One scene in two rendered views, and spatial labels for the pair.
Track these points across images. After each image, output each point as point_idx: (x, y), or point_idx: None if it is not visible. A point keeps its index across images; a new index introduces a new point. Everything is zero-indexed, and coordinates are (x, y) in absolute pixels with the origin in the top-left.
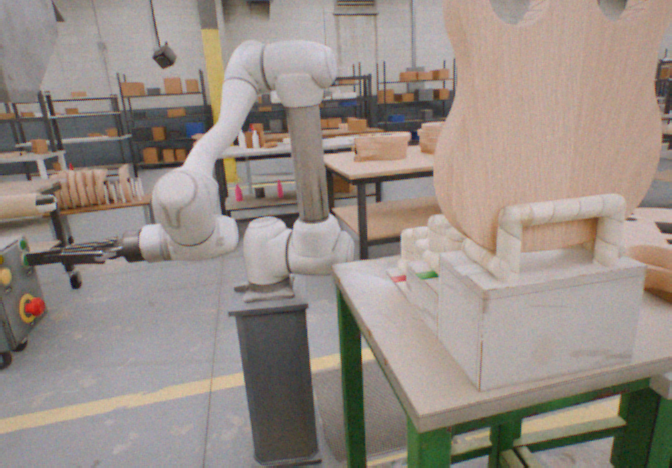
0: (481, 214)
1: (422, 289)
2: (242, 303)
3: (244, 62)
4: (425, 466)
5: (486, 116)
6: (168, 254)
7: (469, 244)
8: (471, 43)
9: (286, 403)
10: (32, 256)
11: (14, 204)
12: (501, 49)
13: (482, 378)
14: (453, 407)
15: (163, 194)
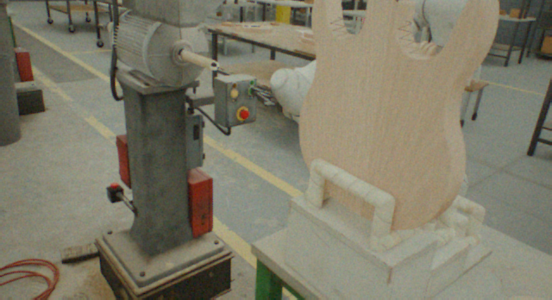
0: (313, 156)
1: None
2: None
3: None
4: (257, 279)
5: (320, 94)
6: (291, 115)
7: None
8: (315, 44)
9: None
10: (253, 90)
11: (205, 63)
12: (330, 53)
13: (285, 254)
14: (265, 254)
15: (271, 79)
